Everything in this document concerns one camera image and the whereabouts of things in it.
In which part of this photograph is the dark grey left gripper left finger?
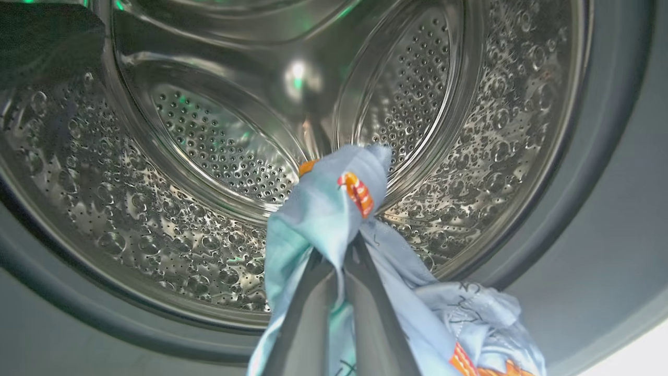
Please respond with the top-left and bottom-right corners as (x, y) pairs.
(261, 250), (341, 376)

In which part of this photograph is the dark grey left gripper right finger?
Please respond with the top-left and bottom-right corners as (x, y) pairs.
(343, 234), (421, 376)

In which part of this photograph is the light blue printed garment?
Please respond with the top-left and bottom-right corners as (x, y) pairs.
(246, 144), (547, 376)

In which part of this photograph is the stainless steel washing machine drum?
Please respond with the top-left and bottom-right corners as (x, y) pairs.
(0, 0), (593, 332)

